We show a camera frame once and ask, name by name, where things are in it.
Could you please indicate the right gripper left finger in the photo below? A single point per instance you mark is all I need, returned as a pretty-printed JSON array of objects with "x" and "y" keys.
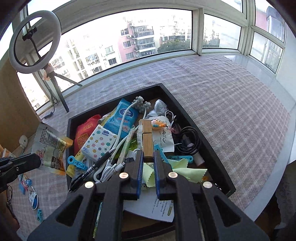
[{"x": 136, "y": 175}]

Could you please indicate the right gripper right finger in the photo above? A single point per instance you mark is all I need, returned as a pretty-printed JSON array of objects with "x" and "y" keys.
[{"x": 163, "y": 190}]

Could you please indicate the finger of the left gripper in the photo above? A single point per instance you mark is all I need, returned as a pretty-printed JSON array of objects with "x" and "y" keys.
[{"x": 11, "y": 167}]

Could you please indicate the wooden clothespin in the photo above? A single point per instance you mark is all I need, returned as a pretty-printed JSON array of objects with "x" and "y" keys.
[{"x": 147, "y": 141}]

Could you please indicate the yellow snack wrapper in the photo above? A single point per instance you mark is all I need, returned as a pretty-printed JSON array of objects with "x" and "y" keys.
[{"x": 50, "y": 145}]

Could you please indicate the wrapped chopsticks sleeve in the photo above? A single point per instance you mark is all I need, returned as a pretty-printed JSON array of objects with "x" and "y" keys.
[{"x": 126, "y": 145}]

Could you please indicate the yellow-green cleaning cloth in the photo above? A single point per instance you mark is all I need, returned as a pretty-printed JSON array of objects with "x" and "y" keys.
[{"x": 180, "y": 167}]

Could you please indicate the white printed paper sheet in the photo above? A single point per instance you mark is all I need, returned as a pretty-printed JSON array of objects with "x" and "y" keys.
[{"x": 149, "y": 206}]

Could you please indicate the white round device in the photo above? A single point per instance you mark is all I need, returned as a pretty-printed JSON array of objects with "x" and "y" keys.
[{"x": 23, "y": 141}]

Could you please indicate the dotted white tissue pack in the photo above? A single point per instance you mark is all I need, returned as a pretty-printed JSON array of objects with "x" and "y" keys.
[{"x": 100, "y": 141}]

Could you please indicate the white face mask pouch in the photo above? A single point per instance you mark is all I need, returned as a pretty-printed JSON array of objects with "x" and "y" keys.
[{"x": 163, "y": 137}]

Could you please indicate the wooden cabinet panel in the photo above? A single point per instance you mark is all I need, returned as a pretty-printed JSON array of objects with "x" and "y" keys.
[{"x": 17, "y": 115}]

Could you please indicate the black pen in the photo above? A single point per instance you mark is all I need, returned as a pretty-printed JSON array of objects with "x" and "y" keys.
[{"x": 76, "y": 183}]

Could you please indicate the black storage tray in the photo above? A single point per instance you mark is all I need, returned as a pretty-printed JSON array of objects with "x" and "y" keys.
[{"x": 202, "y": 211}]

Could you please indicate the blue plastic clip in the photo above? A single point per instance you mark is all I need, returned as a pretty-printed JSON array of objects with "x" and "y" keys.
[{"x": 71, "y": 160}]

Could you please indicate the red packet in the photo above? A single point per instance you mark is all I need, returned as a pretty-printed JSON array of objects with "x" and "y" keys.
[{"x": 84, "y": 131}]

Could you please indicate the grey fuzzy toy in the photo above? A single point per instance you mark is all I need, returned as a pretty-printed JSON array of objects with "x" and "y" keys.
[{"x": 140, "y": 104}]

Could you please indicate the black tripod stand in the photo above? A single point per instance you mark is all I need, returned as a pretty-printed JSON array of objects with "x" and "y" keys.
[{"x": 49, "y": 68}]

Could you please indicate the white ring light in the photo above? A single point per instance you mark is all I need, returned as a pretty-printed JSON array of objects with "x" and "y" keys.
[{"x": 43, "y": 61}]

